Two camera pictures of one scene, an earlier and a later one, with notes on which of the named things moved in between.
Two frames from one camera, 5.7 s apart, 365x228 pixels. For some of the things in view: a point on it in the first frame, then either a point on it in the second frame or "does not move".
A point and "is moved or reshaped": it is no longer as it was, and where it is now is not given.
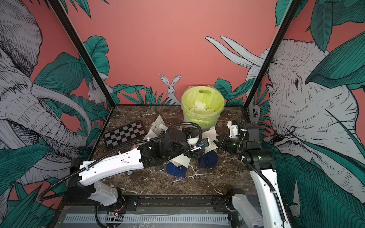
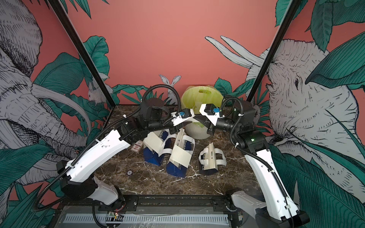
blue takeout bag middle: [177, 166] does not move
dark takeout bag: [208, 160] is moved or reshaped
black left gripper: [194, 155] to [176, 129]
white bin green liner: [203, 105] does not move
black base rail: [127, 204] does not move
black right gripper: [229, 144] to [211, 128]
